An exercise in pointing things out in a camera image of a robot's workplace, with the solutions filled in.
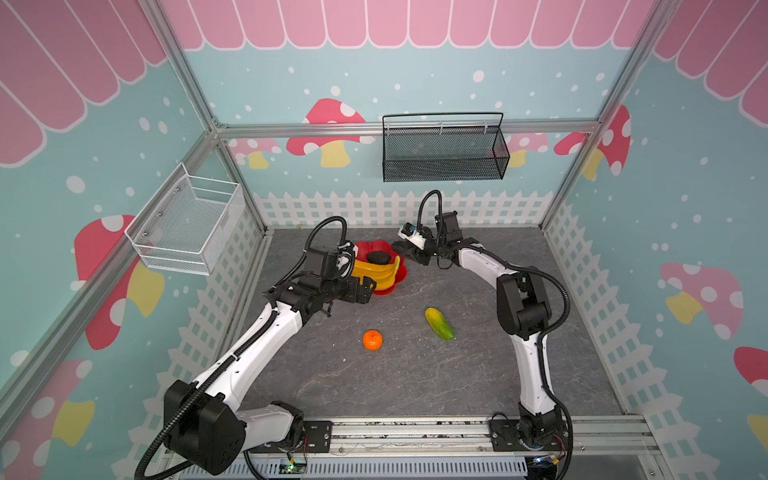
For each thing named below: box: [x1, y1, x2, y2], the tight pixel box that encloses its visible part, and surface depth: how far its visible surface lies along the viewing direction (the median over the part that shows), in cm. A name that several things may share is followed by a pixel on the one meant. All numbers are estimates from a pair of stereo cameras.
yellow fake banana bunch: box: [351, 255, 401, 291], surface depth 104 cm
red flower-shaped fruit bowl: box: [355, 240, 408, 296], surface depth 111 cm
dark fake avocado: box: [368, 252, 391, 265], surface depth 109 cm
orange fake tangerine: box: [362, 329, 384, 352], surface depth 89 cm
